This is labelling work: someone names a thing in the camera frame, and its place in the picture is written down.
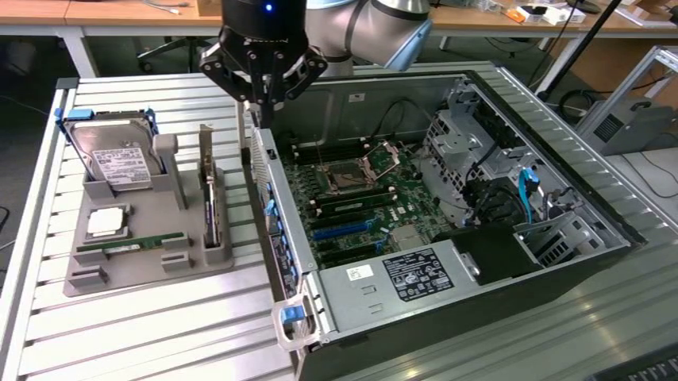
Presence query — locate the silver chipset heatsink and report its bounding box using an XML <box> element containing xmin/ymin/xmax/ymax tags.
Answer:
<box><xmin>390</xmin><ymin>225</ymin><xmax>430</xmax><ymax>251</ymax></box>

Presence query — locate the black office chair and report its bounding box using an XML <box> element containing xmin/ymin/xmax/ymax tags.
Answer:
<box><xmin>136</xmin><ymin>36</ymin><xmax>228</xmax><ymax>73</ymax></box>

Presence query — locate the silver CPU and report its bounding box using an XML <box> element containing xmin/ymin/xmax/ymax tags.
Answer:
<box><xmin>85</xmin><ymin>206</ymin><xmax>127</xmax><ymax>235</ymax></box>

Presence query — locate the grey computer tower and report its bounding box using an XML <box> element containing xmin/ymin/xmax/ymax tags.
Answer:
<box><xmin>577</xmin><ymin>98</ymin><xmax>677</xmax><ymax>158</ymax></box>

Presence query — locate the green RAM stick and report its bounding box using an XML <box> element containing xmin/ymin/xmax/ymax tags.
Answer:
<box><xmin>76</xmin><ymin>233</ymin><xmax>192</xmax><ymax>255</ymax></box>

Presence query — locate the graphics card with black shroud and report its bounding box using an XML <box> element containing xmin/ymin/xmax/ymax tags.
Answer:
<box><xmin>198</xmin><ymin>123</ymin><xmax>227</xmax><ymax>249</ymax></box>

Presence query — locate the aluminium profile frame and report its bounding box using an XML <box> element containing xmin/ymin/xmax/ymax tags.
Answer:
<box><xmin>574</xmin><ymin>45</ymin><xmax>678</xmax><ymax>132</ymax></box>

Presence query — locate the metal disk bay cage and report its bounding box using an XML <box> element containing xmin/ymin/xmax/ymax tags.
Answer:
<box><xmin>423</xmin><ymin>109</ymin><xmax>537</xmax><ymax>223</ymax></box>

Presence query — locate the green motherboard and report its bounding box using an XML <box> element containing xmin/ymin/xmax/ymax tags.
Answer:
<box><xmin>280</xmin><ymin>137</ymin><xmax>462</xmax><ymax>271</ymax></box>

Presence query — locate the RAM stick in slot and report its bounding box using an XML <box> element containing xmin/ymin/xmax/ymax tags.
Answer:
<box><xmin>316</xmin><ymin>196</ymin><xmax>396</xmax><ymax>216</ymax></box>

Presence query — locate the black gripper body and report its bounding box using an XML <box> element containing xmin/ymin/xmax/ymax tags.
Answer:
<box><xmin>219</xmin><ymin>0</ymin><xmax>311</xmax><ymax>55</ymax></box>

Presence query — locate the CPU socket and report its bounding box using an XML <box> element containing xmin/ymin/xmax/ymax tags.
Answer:
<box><xmin>326</xmin><ymin>158</ymin><xmax>375</xmax><ymax>195</ymax></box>

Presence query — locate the black tripod pole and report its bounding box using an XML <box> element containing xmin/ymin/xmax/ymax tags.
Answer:
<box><xmin>534</xmin><ymin>0</ymin><xmax>625</xmax><ymax>104</ymax></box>

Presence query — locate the grey power supply unit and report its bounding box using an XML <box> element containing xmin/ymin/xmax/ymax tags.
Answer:
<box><xmin>316</xmin><ymin>241</ymin><xmax>480</xmax><ymax>333</ymax></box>

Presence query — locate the metal socket cover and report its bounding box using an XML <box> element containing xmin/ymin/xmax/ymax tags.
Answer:
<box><xmin>359</xmin><ymin>140</ymin><xmax>403</xmax><ymax>175</ymax></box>

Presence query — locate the black keyboard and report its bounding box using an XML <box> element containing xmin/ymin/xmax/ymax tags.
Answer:
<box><xmin>593</xmin><ymin>348</ymin><xmax>678</xmax><ymax>381</ymax></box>

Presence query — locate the blue expansion slot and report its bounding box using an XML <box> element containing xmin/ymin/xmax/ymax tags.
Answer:
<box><xmin>311</xmin><ymin>221</ymin><xmax>372</xmax><ymax>240</ymax></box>

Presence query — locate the grey parts rack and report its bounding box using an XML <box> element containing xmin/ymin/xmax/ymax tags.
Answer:
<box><xmin>63</xmin><ymin>133</ymin><xmax>238</xmax><ymax>298</ymax></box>

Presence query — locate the black plastic shroud box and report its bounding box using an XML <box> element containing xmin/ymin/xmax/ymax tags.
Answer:
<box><xmin>431</xmin><ymin>221</ymin><xmax>545</xmax><ymax>287</ymax></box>

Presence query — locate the wooden desk with white legs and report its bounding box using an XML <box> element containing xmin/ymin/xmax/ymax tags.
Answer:
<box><xmin>0</xmin><ymin>0</ymin><xmax>223</xmax><ymax>79</ymax></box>
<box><xmin>428</xmin><ymin>0</ymin><xmax>678</xmax><ymax>92</ymax></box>

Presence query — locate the white device box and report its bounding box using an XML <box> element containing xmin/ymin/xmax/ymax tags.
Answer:
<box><xmin>542</xmin><ymin>7</ymin><xmax>587</xmax><ymax>27</ymax></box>

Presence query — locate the blue disk wire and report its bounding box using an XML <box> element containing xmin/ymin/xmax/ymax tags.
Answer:
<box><xmin>521</xmin><ymin>166</ymin><xmax>542</xmax><ymax>228</ymax></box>

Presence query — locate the hard disk in blue caddy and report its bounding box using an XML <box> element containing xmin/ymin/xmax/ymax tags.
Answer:
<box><xmin>53</xmin><ymin>106</ymin><xmax>163</xmax><ymax>194</ymax></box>

